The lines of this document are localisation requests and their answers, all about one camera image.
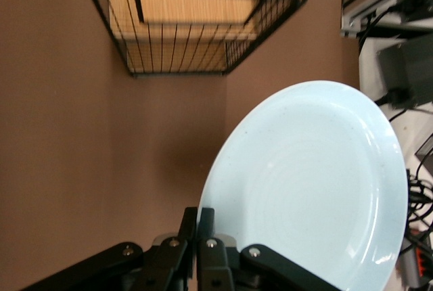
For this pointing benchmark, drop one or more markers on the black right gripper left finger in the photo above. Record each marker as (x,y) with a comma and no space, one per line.
(172,260)

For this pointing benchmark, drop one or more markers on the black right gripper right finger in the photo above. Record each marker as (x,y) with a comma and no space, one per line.
(213,260)

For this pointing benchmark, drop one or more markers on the light blue plate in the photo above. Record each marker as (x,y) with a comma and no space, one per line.
(304,186)

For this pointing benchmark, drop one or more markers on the black hub orange ports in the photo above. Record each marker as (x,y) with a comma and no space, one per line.
(423,264)

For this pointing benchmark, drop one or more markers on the black power plug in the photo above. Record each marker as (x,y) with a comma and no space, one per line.
(395,96)

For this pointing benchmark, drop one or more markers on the dark grey power adapter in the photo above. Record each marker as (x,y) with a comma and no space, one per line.
(406,67)

